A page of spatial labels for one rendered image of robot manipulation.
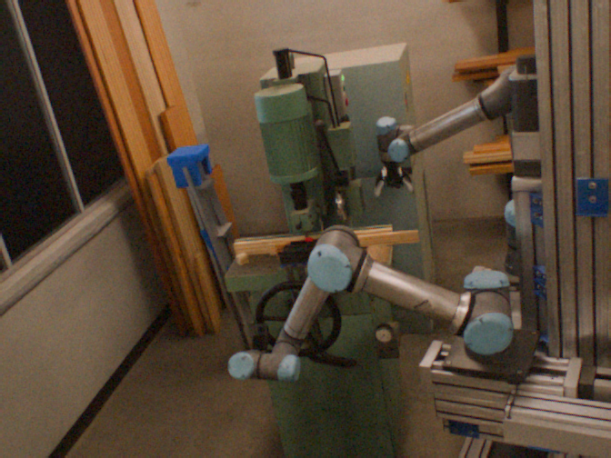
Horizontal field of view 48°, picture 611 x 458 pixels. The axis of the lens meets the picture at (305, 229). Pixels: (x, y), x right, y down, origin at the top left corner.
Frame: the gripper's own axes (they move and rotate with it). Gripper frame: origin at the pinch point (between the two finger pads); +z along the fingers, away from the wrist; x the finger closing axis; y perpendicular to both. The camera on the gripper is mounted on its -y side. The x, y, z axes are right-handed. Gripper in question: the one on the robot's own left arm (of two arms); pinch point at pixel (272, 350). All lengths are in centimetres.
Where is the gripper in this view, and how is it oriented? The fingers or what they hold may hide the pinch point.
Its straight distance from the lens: 229.1
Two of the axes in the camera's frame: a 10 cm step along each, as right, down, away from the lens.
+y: 0.7, 9.9, -1.2
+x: 9.7, -0.9, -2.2
